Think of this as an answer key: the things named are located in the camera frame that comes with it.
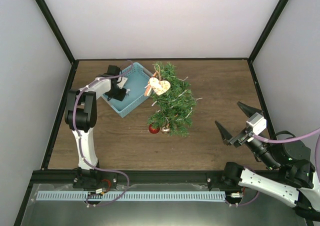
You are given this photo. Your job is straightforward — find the gingerbread figure ornament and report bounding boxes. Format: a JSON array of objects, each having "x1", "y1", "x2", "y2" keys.
[{"x1": 144, "y1": 71, "x2": 159, "y2": 97}]

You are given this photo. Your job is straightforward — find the brown heart ornament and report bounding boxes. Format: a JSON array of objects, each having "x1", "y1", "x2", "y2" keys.
[{"x1": 148, "y1": 63, "x2": 171, "y2": 96}]

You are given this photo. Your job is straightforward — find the red ball ornament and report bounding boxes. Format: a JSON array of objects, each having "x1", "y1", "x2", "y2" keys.
[{"x1": 148, "y1": 123, "x2": 160, "y2": 134}]

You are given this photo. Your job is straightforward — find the small green christmas tree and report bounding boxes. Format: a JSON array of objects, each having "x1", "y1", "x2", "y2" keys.
[{"x1": 147, "y1": 61, "x2": 198, "y2": 137}]

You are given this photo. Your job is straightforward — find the clear led light string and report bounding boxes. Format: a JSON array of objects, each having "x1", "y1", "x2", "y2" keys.
[{"x1": 149, "y1": 75, "x2": 203, "y2": 132}]

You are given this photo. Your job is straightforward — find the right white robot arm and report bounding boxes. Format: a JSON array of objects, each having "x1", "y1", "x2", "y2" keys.
[{"x1": 215, "y1": 101, "x2": 320, "y2": 222}]

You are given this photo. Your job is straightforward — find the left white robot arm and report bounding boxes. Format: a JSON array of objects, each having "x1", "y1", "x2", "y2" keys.
[{"x1": 64, "y1": 65, "x2": 127, "y2": 171}]

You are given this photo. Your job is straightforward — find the blue plastic basket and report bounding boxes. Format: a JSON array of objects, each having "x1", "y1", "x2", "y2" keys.
[{"x1": 102, "y1": 62, "x2": 152, "y2": 118}]

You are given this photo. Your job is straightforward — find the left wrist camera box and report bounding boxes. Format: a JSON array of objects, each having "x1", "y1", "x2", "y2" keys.
[{"x1": 117, "y1": 77, "x2": 128, "y2": 89}]

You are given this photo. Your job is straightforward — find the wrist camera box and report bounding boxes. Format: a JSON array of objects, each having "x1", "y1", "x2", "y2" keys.
[
  {"x1": 117, "y1": 77, "x2": 128, "y2": 89},
  {"x1": 246, "y1": 112, "x2": 267, "y2": 142}
]

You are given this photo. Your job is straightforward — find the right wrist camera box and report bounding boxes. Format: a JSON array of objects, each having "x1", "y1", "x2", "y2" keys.
[{"x1": 246, "y1": 112, "x2": 267, "y2": 142}]

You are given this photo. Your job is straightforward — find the black aluminium front rail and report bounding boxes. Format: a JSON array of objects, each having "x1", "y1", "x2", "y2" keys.
[{"x1": 30, "y1": 169, "x2": 231, "y2": 188}]

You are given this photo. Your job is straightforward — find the black frame post right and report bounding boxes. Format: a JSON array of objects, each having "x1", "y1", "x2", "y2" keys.
[{"x1": 248, "y1": 0, "x2": 289, "y2": 63}]

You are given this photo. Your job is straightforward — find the black frame post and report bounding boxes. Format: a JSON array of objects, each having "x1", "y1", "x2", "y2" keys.
[
  {"x1": 248, "y1": 0, "x2": 289, "y2": 63},
  {"x1": 35, "y1": 0, "x2": 76, "y2": 64}
]

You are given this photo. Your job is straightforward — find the light blue cable duct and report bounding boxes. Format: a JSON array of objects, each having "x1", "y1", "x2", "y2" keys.
[{"x1": 36, "y1": 191, "x2": 226, "y2": 202}]

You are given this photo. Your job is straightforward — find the black frame post left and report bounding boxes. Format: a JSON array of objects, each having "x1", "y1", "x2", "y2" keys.
[{"x1": 35, "y1": 0, "x2": 76, "y2": 64}]

